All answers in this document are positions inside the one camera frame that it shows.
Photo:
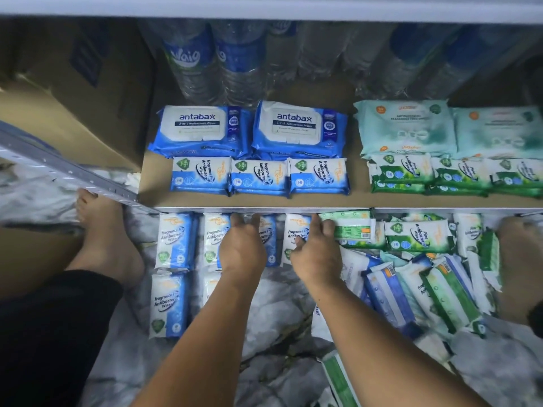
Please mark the person's right hand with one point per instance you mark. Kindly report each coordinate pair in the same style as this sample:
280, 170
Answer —
318, 254

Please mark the person's left hand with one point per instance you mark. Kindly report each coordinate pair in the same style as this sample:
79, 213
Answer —
242, 250

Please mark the group of blue wipe packets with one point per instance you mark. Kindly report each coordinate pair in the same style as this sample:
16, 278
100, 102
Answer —
176, 241

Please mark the pile of wipes packets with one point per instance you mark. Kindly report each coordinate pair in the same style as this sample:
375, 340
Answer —
424, 288

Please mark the teal wipes pack stack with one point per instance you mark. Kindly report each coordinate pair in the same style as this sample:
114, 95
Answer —
405, 123
496, 127

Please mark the grey metal shelf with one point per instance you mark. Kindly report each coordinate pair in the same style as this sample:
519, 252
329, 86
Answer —
254, 6

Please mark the person's right forearm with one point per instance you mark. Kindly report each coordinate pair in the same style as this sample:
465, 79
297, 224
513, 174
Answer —
390, 351

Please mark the person's left forearm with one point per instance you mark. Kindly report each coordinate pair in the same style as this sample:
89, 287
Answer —
204, 351

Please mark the person's left foot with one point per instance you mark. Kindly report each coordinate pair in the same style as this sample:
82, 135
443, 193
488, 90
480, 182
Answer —
106, 237

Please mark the person's foot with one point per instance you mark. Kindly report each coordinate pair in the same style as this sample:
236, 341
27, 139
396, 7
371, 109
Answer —
106, 237
519, 267

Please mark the person's right foot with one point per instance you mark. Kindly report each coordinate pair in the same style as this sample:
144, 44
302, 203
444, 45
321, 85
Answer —
519, 267

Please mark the person's right leg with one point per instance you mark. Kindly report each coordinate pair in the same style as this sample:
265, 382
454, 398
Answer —
536, 318

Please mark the clear plastic bottles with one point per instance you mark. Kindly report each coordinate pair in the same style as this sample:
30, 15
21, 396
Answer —
407, 55
212, 55

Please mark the plain cardboard box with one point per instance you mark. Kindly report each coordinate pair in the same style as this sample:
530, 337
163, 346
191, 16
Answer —
34, 263

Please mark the cardboard box blue print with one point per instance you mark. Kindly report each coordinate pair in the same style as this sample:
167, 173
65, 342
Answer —
76, 106

